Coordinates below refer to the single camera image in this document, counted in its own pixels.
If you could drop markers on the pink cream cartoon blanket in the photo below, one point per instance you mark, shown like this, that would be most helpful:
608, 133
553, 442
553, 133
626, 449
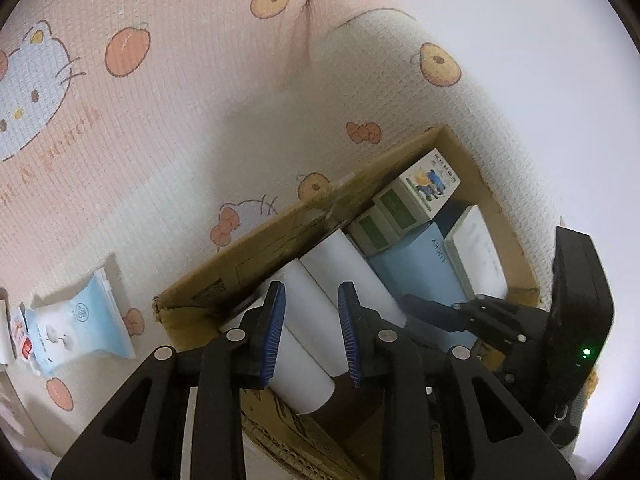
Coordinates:
145, 136

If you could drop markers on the white spiral notebook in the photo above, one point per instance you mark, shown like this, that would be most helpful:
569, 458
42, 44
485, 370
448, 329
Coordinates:
474, 256

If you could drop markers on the light blue notebook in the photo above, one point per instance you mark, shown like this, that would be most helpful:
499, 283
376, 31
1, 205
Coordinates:
418, 265

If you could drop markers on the white paper tube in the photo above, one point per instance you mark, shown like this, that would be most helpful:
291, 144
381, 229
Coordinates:
336, 260
311, 353

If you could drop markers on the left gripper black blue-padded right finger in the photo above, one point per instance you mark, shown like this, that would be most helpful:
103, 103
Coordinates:
446, 416

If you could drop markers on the blue white tissue pack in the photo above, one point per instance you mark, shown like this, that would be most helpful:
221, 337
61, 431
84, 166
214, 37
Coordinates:
71, 329

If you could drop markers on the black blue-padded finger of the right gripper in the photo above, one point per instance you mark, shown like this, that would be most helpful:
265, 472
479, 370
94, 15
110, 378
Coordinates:
431, 312

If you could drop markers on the white red spout pouch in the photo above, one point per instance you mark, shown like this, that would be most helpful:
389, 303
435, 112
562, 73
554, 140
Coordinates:
19, 332

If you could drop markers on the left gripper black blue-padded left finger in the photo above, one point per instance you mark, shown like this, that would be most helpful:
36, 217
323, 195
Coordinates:
139, 433

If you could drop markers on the cartoon bear printed box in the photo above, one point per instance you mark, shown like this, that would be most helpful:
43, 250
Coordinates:
431, 180

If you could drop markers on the brown cardboard box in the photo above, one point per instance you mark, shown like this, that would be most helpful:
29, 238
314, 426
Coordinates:
311, 231

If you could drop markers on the white green small box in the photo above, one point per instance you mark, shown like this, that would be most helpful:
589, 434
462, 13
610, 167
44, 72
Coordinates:
401, 207

